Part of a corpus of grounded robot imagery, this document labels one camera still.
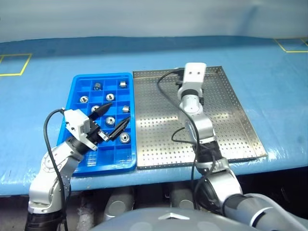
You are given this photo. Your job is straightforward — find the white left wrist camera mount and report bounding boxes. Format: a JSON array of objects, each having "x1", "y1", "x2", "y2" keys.
[{"x1": 64, "y1": 108, "x2": 98, "y2": 151}]

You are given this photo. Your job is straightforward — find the grey robot torso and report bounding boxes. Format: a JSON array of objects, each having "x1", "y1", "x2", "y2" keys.
[{"x1": 92, "y1": 207, "x2": 231, "y2": 231}]

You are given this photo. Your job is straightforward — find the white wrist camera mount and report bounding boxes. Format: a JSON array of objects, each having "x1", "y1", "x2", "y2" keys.
[
  {"x1": 64, "y1": 108, "x2": 98, "y2": 151},
  {"x1": 181, "y1": 62, "x2": 207, "y2": 93}
]

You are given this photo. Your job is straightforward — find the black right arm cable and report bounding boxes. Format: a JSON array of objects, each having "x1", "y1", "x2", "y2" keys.
[{"x1": 156, "y1": 68, "x2": 217, "y2": 213}]

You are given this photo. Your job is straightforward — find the perforated metal tray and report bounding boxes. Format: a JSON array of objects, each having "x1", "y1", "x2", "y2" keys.
[{"x1": 132, "y1": 65, "x2": 269, "y2": 170}]

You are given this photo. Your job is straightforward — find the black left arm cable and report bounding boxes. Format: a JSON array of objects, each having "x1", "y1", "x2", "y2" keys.
[{"x1": 43, "y1": 108, "x2": 72, "y2": 231}]

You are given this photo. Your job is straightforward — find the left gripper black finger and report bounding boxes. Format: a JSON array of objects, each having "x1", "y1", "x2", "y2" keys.
[
  {"x1": 109, "y1": 117, "x2": 131, "y2": 141},
  {"x1": 89, "y1": 103, "x2": 113, "y2": 120}
]

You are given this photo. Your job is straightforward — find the blue compartment tray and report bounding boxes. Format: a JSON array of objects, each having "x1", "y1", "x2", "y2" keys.
[{"x1": 57, "y1": 72, "x2": 138, "y2": 178}]

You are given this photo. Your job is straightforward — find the grey rounded cylinder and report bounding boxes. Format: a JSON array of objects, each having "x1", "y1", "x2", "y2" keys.
[
  {"x1": 103, "y1": 188, "x2": 134, "y2": 221},
  {"x1": 169, "y1": 187, "x2": 196, "y2": 210}
]

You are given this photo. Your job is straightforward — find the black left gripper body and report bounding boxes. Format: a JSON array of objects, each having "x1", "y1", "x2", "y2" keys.
[{"x1": 86, "y1": 119, "x2": 113, "y2": 145}]

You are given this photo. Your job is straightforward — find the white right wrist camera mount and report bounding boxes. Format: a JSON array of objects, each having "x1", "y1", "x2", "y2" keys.
[{"x1": 181, "y1": 62, "x2": 207, "y2": 93}]

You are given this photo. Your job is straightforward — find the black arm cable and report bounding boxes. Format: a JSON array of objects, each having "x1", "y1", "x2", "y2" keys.
[
  {"x1": 43, "y1": 108, "x2": 72, "y2": 231},
  {"x1": 156, "y1": 68, "x2": 217, "y2": 213}
]

